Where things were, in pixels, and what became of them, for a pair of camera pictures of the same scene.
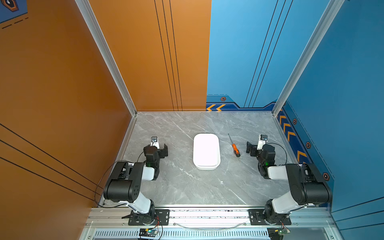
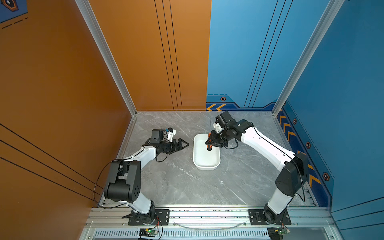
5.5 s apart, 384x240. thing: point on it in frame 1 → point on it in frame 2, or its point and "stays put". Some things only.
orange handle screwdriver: [236, 150] → [210, 147]
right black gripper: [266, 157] → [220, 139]
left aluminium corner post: [86, 8] stays put
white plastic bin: [206, 151] stays put
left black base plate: [162, 218] stays put
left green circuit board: [147, 232] stays put
